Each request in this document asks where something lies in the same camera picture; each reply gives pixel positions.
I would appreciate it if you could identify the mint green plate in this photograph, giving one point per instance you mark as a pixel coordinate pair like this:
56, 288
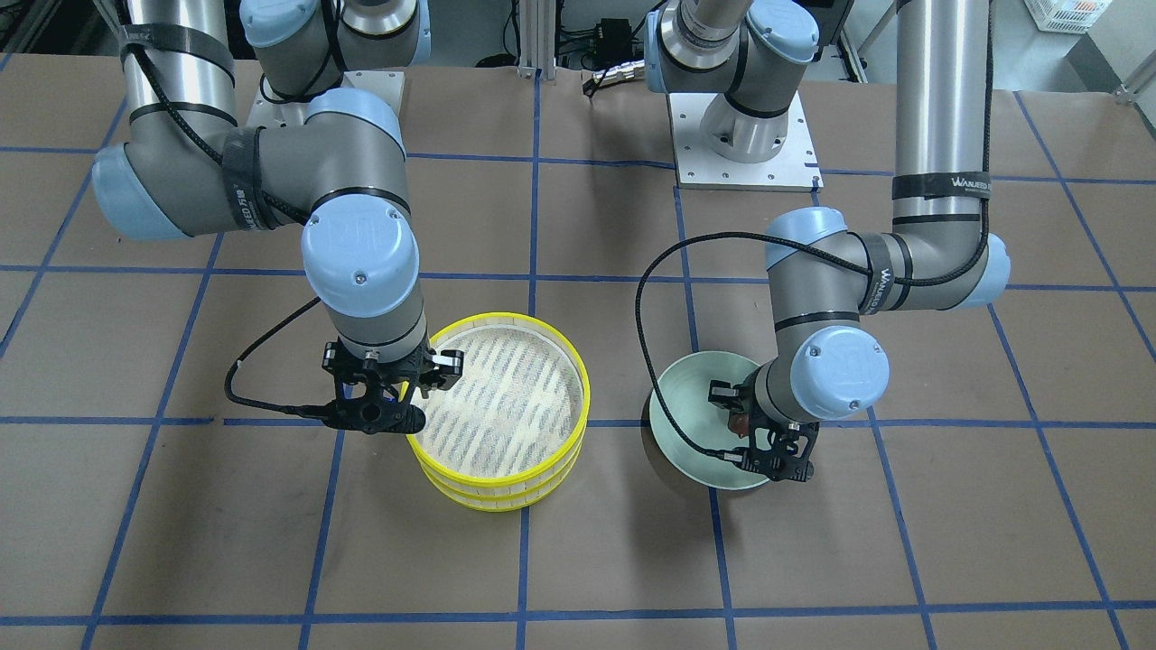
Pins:
685, 389

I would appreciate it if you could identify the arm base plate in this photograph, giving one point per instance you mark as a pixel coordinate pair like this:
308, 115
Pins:
718, 148
375, 96

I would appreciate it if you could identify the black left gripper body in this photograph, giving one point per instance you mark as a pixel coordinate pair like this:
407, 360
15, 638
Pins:
725, 396

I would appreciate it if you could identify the brown chocolate bun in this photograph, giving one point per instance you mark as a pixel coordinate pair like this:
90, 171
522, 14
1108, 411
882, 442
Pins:
739, 424

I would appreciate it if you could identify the yellow steamer layer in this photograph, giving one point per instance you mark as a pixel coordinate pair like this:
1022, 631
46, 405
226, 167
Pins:
503, 494
517, 413

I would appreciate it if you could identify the white plastic basket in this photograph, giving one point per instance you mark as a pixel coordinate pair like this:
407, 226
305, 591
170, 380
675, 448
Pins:
1065, 17

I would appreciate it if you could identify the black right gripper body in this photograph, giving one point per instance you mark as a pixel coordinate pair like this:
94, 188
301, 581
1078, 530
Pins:
445, 363

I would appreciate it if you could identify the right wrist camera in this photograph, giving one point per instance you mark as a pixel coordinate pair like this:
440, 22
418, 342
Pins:
383, 408

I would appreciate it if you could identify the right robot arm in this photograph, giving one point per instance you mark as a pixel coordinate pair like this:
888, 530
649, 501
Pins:
337, 166

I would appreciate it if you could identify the aluminium frame post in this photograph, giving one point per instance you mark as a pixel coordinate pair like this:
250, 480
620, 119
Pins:
537, 27

